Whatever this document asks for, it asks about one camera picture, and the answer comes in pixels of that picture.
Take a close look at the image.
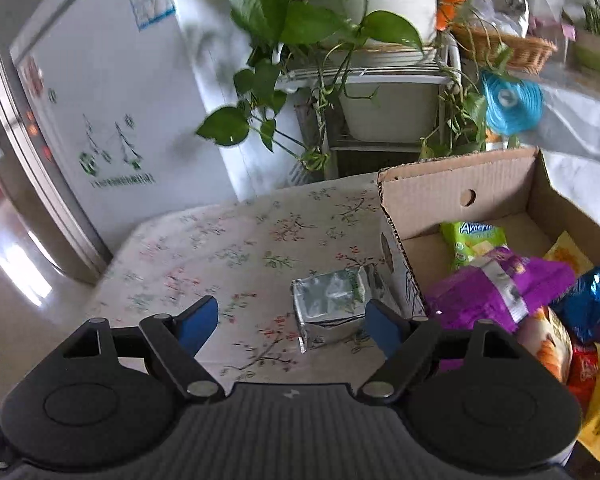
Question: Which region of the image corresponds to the small white plant pot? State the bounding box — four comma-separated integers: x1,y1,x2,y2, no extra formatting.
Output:
520,0,567,26

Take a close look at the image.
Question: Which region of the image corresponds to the cardboard box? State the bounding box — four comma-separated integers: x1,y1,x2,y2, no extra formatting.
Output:
377,147,600,466

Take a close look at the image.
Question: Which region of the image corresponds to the wicker basket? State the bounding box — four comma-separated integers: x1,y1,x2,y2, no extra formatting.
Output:
450,20,558,76

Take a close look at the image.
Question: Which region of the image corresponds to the clear plastic bag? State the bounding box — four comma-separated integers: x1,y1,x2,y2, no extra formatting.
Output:
472,0,531,37

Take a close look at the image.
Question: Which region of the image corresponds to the white refrigerator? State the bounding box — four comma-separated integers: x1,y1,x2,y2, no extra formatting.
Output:
0,0,236,286

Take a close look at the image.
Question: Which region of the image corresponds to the cream pastry snack packet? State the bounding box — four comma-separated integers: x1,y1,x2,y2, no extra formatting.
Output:
517,306,573,383

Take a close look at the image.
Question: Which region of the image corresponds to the blue ribbon roll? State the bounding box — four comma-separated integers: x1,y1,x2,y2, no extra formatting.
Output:
481,71,545,136

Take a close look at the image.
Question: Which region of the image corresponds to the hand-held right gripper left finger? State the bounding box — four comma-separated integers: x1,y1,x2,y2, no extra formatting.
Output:
62,295,226,404

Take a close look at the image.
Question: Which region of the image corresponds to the floral tablecloth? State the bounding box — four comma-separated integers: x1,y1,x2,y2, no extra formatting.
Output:
82,172,431,386

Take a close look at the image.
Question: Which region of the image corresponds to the trailing green pothos plant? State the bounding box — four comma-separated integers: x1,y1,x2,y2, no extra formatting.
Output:
196,0,521,171

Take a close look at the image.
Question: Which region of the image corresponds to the white table cover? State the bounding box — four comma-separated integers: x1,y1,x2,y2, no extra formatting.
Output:
530,72,600,251

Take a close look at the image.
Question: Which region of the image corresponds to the green potted plant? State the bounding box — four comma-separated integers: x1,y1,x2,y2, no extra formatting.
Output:
572,0,600,76

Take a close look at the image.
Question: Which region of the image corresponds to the shiny dark blue snack packet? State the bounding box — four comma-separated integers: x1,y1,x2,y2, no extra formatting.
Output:
550,264,600,348

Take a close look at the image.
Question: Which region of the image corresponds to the white plant rack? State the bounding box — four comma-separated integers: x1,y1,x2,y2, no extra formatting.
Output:
275,42,463,181

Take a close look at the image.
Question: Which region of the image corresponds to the orange yellow snack packet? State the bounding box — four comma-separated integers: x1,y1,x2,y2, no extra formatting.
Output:
542,231,595,277

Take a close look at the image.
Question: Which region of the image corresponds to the purple snack packet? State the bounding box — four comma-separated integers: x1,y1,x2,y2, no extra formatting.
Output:
424,246,577,373

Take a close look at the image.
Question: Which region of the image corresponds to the red snack packet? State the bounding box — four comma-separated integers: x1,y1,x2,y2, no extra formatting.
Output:
566,342,600,411

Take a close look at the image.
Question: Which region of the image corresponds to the silver foil snack packet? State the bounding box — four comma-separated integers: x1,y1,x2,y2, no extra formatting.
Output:
291,266,398,353

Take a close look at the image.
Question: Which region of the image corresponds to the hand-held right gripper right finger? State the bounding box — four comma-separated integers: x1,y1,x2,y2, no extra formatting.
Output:
357,299,519,406

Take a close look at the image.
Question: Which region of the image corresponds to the green snack packet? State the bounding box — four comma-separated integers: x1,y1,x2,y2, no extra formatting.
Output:
440,221,509,273

